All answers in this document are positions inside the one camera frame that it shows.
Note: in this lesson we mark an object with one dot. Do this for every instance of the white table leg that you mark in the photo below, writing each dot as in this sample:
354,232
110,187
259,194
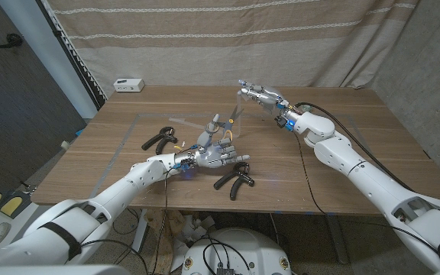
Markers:
140,233

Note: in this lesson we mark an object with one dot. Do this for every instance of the white power strip box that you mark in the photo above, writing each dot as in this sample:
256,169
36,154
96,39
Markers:
128,85

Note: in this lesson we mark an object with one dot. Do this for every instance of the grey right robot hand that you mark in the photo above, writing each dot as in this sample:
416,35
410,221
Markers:
267,96

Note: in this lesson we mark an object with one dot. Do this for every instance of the small blue object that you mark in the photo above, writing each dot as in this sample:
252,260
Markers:
79,132

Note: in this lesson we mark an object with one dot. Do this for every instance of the white door frame post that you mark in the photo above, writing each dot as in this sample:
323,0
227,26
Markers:
52,57

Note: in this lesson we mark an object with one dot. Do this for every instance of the crumpled white paper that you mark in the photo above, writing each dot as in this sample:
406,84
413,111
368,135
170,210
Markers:
193,233

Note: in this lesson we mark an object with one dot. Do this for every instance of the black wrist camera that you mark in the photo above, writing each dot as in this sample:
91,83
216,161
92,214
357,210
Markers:
183,165
282,122

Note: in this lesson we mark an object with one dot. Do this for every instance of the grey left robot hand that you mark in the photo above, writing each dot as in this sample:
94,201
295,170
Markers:
212,156

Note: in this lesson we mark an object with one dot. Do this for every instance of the brown cardboard piece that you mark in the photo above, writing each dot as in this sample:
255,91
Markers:
170,248

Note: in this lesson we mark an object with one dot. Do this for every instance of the small white roll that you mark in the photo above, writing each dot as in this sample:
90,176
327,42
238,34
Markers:
65,145

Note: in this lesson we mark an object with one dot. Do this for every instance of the beige striped curtain backdrop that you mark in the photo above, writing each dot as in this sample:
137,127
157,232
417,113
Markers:
220,38

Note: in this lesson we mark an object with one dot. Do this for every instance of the stretched clear tape strip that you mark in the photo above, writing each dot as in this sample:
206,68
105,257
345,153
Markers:
183,122

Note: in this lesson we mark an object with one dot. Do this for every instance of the grey table leg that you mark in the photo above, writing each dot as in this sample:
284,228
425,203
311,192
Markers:
337,240

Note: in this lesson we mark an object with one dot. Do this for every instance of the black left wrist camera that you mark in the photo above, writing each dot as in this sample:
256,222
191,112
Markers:
183,165

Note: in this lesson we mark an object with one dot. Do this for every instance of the black hand grip exerciser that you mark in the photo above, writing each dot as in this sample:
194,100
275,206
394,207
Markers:
152,142
224,179

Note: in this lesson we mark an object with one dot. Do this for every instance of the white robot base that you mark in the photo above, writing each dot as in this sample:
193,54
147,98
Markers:
250,244

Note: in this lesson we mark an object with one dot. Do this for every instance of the black zigzag curtain rail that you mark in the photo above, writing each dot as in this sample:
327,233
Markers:
71,57

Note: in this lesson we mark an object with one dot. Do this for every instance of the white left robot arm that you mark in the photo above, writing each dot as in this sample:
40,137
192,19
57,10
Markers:
105,198

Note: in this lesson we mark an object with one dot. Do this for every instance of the dark grey door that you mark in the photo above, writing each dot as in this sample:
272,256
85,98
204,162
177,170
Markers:
13,114

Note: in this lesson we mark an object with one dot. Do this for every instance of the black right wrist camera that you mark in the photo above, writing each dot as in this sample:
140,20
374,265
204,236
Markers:
282,122

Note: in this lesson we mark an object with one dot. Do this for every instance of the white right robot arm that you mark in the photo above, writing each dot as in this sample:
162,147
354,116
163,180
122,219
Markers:
357,168

